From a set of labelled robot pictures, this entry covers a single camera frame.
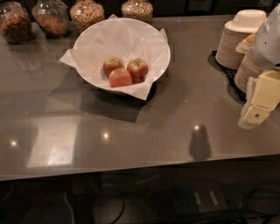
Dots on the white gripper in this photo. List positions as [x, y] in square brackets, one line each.
[269, 44]

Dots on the red apple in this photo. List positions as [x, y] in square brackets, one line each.
[120, 77]
[138, 68]
[112, 63]

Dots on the white bowl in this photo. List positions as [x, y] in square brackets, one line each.
[122, 35]

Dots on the front stack of paper bowls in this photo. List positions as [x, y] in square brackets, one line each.
[246, 70]

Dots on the stack of paper bowls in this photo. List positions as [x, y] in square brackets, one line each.
[246, 70]
[244, 23]

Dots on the black mat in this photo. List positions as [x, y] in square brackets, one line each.
[229, 76]

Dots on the rear stack of paper bowls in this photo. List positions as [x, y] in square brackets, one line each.
[244, 23]

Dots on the glass jar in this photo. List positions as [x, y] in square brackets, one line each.
[52, 18]
[138, 9]
[15, 23]
[86, 13]

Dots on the white paper liner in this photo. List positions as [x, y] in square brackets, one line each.
[116, 38]

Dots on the dark box under table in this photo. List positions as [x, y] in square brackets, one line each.
[197, 199]

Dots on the far left glass jar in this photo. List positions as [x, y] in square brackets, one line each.
[15, 23]

